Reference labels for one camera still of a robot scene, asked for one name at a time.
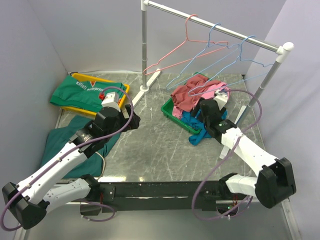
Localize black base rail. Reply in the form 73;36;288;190
79;178;251;216

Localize pink wire hanger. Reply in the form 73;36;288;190
142;14;229;76

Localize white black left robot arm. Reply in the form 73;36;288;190
2;103;141;230

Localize green plastic tray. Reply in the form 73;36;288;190
161;73;221;134

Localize teal blue t shirt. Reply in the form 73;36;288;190
180;111;212;146

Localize green printed t shirt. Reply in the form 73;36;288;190
50;75;127;113

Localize blue wire hanger right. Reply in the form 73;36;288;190
188;35;274;97

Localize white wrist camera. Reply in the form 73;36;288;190
213;90;229;110
99;91;121;111

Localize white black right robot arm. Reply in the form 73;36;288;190
198;99;297;209

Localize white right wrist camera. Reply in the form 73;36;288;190
213;90;229;110

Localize dark green shorts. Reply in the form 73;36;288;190
40;115;121;179

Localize blue wire hanger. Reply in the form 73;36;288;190
188;35;274;97
165;23;240;91

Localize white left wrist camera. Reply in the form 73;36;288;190
99;91;121;111

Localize silver white clothes rack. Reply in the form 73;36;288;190
124;0;295;160

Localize maroon t shirt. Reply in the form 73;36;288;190
171;74;222;112

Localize yellow plastic tray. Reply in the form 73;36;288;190
58;72;130;117

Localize blue wire hanger middle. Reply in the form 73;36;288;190
165;23;240;91

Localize pink t shirt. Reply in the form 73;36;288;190
171;81;229;120

